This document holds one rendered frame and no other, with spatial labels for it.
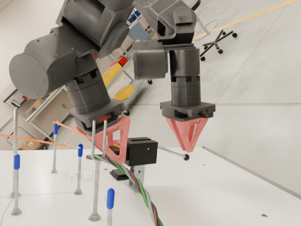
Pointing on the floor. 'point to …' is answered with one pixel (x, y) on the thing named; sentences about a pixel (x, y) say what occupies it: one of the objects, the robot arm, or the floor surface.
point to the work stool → (209, 32)
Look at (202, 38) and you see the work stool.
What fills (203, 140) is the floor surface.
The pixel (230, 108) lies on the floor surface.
